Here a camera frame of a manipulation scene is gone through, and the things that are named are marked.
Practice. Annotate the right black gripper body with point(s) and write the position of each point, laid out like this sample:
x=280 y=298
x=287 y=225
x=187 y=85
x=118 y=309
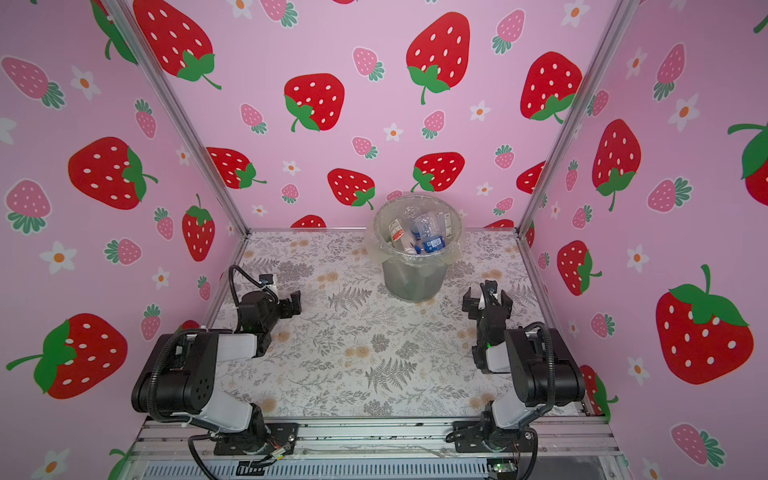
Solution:
x=476 y=313

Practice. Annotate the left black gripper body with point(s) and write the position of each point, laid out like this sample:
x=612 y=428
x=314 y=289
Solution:
x=277 y=313

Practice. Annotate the clear bottle green cap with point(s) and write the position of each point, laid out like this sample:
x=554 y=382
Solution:
x=445 y=222

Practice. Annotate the clear bottle blue label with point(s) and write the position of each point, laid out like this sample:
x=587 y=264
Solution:
x=433 y=244
x=423 y=226

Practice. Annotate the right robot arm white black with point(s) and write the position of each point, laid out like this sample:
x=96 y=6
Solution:
x=544 y=375

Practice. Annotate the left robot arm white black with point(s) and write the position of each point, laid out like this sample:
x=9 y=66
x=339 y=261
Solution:
x=178 y=381

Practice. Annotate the mesh waste bin with liner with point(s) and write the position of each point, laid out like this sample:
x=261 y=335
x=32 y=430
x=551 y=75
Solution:
x=411 y=274

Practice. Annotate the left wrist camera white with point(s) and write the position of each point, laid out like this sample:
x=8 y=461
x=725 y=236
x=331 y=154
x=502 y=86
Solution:
x=267 y=281

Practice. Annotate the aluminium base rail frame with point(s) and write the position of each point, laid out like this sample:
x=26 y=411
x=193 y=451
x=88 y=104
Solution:
x=415 y=448

